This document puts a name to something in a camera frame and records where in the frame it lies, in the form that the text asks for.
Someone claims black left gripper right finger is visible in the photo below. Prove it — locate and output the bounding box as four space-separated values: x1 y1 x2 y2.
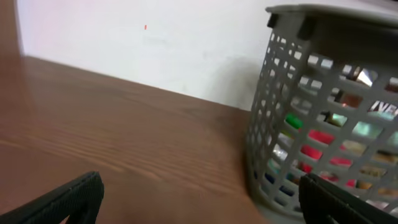
298 174 397 224

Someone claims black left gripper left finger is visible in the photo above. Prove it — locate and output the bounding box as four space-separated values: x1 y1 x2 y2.
1 171 104 224

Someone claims tissue pack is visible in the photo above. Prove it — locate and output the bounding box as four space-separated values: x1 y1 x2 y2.
253 144 299 197

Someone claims green lidded jar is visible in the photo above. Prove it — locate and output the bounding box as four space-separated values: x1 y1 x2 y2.
280 113 303 138

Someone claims brown Nescafe Gold bag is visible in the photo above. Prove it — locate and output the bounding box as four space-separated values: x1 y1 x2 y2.
334 67 397 120

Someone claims red spaghetti packet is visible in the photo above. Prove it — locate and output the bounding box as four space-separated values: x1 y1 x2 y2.
297 130 397 189

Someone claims mint green pouch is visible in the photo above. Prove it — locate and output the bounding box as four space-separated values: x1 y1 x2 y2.
326 111 397 146

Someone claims grey plastic mesh basket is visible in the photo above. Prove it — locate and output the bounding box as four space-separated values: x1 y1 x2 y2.
245 4 397 222

